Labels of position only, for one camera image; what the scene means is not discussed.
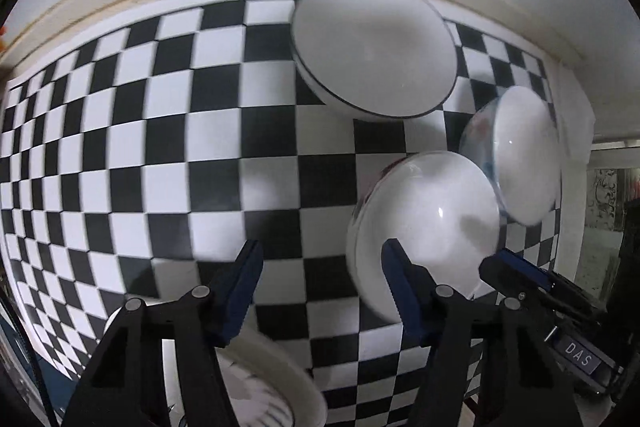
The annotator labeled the white plate with blue stripes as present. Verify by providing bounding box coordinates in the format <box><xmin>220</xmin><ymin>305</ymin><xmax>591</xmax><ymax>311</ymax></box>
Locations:
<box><xmin>102</xmin><ymin>300</ymin><xmax>329</xmax><ymax>427</ymax></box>

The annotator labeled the black white checkered mat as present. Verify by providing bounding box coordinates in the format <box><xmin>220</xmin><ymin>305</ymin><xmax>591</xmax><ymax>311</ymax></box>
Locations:
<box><xmin>1</xmin><ymin>0</ymin><xmax>551</xmax><ymax>426</ymax></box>

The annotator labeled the white bowl red pattern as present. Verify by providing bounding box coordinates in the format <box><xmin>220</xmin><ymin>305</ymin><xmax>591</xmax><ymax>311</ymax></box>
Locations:
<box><xmin>346</xmin><ymin>152</ymin><xmax>500</xmax><ymax>323</ymax></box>

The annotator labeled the white bowl blue pattern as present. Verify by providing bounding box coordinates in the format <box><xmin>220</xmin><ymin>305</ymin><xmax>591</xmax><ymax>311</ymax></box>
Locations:
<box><xmin>459</xmin><ymin>86</ymin><xmax>561</xmax><ymax>227</ymax></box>

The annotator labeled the white bowl with black rim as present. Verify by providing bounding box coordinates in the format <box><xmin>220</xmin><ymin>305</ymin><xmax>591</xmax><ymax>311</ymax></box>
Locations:
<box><xmin>290</xmin><ymin>0</ymin><xmax>458</xmax><ymax>121</ymax></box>

